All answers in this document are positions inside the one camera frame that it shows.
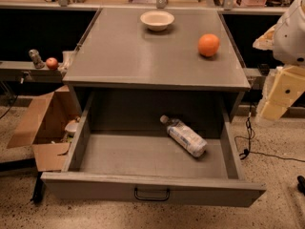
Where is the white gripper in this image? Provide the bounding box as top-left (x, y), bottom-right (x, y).
top-left (253, 26), bottom-right (305, 121)

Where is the blue plastic water bottle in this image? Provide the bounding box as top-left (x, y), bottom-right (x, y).
top-left (160, 115), bottom-right (207, 158)

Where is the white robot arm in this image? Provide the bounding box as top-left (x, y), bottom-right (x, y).
top-left (253, 0), bottom-right (305, 124)

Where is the grey cabinet counter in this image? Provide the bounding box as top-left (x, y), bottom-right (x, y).
top-left (64, 7), bottom-right (250, 93)

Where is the open grey top drawer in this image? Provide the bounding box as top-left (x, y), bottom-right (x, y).
top-left (42, 89), bottom-right (266, 207)

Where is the black remote on shelf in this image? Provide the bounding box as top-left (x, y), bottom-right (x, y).
top-left (257, 64), bottom-right (270, 76)

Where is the grey right side shelf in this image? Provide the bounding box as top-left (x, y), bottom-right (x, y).
top-left (243, 68), bottom-right (268, 90)

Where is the grey shelf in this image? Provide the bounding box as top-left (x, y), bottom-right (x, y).
top-left (243, 68), bottom-right (268, 90)
top-left (0, 51), bottom-right (76, 83)

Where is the orange fruit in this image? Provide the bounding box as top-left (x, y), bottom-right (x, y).
top-left (197, 33), bottom-right (220, 57)

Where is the white ceramic bowl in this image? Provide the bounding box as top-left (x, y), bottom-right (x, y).
top-left (140, 10), bottom-right (174, 31)

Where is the red apple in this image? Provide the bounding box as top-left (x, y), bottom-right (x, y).
top-left (46, 57), bottom-right (59, 70)

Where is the brown cardboard box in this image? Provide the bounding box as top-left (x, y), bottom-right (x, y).
top-left (8, 86), bottom-right (80, 172)

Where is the small grey figurine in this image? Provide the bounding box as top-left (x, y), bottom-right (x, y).
top-left (29, 49), bottom-right (45, 69)

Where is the grey left side shelf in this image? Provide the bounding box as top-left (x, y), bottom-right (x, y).
top-left (0, 51), bottom-right (76, 83)

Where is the black floor cable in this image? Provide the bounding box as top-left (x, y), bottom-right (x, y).
top-left (234, 103), bottom-right (305, 164)

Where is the black drawer handle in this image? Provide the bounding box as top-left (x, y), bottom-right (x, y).
top-left (133, 188), bottom-right (171, 202)

